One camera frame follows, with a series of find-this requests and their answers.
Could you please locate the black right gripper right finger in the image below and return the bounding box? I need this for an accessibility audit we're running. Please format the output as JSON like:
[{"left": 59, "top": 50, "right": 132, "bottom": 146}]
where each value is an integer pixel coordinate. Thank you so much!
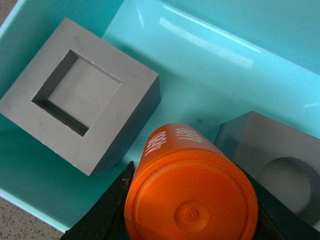
[{"left": 245, "top": 159, "right": 320, "bottom": 240}]

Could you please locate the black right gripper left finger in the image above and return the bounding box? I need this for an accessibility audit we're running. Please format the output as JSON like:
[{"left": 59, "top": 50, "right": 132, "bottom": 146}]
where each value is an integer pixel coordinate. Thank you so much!
[{"left": 61, "top": 161, "right": 135, "bottom": 240}]

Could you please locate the gray cube with round hole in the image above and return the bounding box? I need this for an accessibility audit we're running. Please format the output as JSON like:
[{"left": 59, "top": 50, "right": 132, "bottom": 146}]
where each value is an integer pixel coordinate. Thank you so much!
[{"left": 214, "top": 111, "right": 320, "bottom": 230}]

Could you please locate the orange cylinder with white digits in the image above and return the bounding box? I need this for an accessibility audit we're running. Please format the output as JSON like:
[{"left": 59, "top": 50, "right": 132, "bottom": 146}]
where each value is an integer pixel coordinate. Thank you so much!
[{"left": 124, "top": 123, "right": 259, "bottom": 240}]

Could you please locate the gray cube with square hole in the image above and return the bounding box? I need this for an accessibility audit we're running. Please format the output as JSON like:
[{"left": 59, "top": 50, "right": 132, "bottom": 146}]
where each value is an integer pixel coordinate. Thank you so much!
[{"left": 0, "top": 18, "right": 161, "bottom": 175}]

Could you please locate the blue plastic box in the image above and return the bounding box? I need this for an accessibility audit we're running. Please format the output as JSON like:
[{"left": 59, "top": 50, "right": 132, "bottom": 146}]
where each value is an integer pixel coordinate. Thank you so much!
[{"left": 0, "top": 0, "right": 320, "bottom": 231}]

